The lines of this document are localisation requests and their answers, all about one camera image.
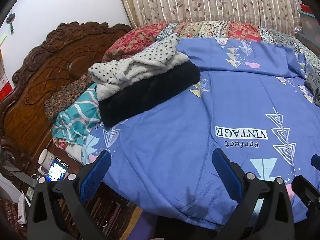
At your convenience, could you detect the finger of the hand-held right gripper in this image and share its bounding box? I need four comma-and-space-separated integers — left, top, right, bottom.
291, 176, 320, 224
311, 154, 320, 172

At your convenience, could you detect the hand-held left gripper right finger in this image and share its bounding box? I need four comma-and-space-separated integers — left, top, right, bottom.
211, 148, 296, 240

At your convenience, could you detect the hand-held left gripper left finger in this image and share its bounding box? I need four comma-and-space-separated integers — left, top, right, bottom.
26, 150, 112, 240

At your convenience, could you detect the white fleece jacket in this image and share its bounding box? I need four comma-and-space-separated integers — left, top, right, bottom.
88, 33, 189, 99

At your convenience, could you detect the white floral pillow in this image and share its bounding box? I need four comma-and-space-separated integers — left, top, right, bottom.
54, 139, 87, 165

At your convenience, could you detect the smartphone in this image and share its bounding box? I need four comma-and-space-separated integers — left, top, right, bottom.
46, 156, 69, 182

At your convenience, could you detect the white mug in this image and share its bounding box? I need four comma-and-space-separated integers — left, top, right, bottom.
38, 149, 56, 172

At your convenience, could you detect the blue printed bedsheet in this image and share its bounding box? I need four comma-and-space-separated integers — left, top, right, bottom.
84, 37, 320, 230

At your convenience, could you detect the teal wavy-print pillow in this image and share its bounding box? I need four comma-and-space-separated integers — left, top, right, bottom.
52, 84, 102, 147

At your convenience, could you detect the purple floor mat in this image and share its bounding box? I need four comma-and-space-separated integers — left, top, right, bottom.
135, 209, 160, 240

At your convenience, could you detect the grey puffer jacket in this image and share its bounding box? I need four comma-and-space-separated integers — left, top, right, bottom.
304, 72, 320, 107

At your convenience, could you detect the white cardboard packet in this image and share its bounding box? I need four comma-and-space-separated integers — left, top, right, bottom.
17, 190, 32, 225

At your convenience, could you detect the brown floral pillow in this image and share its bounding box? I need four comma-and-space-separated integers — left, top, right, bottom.
44, 72, 97, 122

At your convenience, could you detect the dark navy fleece garment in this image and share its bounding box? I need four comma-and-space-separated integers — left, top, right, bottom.
99, 61, 202, 128

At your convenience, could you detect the carved wooden headboard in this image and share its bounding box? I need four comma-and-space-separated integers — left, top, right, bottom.
0, 22, 133, 175

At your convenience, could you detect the teal-lidded storage box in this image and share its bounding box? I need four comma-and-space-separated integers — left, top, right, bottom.
297, 11, 312, 34

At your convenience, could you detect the red floral patchwork quilt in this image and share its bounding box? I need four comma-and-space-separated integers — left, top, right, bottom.
102, 20, 320, 67

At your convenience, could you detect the beige leaf-print curtain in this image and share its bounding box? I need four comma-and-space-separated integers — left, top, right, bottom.
114, 0, 303, 30

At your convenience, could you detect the yellow and red wall calendar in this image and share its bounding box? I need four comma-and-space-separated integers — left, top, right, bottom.
0, 49, 14, 103

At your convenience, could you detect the hanging wall ornament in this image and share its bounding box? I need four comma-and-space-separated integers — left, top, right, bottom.
6, 10, 16, 33

